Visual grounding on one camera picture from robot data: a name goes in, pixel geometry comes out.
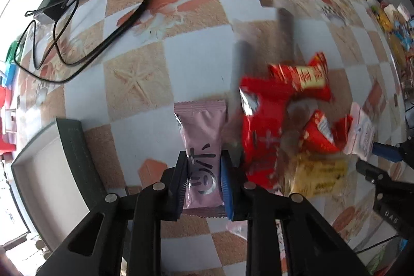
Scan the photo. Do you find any green snack bag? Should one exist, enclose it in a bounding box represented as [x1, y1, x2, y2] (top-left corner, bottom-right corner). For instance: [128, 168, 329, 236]
[369, 248, 406, 276]

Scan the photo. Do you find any green plastic item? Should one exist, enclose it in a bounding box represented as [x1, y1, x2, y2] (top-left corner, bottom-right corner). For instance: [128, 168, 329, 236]
[7, 40, 20, 64]

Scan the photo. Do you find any blue plastic item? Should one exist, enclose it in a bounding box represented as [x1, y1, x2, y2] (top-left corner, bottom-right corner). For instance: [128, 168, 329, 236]
[4, 64, 17, 86]

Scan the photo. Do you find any dark green box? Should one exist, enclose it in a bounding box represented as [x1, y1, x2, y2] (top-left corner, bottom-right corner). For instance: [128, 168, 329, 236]
[10, 118, 112, 259]

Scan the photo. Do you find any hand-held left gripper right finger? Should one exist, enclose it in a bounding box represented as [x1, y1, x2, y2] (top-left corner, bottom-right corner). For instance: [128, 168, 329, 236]
[219, 150, 372, 276]

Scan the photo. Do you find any small red snack packet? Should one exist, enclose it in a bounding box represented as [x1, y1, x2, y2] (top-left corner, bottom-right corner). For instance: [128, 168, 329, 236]
[268, 52, 334, 102]
[302, 109, 354, 154]

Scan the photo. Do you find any black power adapter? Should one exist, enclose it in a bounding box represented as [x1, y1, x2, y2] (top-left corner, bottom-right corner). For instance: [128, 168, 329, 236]
[34, 0, 62, 23]

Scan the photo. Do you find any large red snack packet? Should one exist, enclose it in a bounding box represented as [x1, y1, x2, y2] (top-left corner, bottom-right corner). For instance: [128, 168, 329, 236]
[239, 77, 311, 189]

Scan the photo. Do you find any red plastic item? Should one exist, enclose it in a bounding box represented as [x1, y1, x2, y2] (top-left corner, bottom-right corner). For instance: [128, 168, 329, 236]
[0, 85, 17, 152]

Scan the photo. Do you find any white pink-print snack packet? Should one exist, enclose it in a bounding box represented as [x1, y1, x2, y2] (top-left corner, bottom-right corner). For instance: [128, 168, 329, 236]
[343, 101, 376, 162]

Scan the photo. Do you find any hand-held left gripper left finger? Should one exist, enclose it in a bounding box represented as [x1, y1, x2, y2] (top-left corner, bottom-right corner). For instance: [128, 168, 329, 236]
[35, 150, 192, 276]

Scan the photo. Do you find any yellow snack packet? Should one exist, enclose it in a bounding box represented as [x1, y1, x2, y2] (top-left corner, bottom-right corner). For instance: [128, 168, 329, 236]
[285, 153, 350, 197]

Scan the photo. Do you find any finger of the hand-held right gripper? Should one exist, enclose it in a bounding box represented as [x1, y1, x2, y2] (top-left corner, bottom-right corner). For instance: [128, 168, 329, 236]
[356, 160, 402, 189]
[372, 134, 414, 163]

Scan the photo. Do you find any thin black cable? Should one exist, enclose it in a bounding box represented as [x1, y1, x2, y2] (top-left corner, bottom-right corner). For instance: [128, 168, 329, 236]
[355, 231, 402, 253]

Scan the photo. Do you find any pink snack packet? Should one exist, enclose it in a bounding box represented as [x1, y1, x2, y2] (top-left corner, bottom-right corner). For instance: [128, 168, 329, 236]
[174, 100, 227, 218]

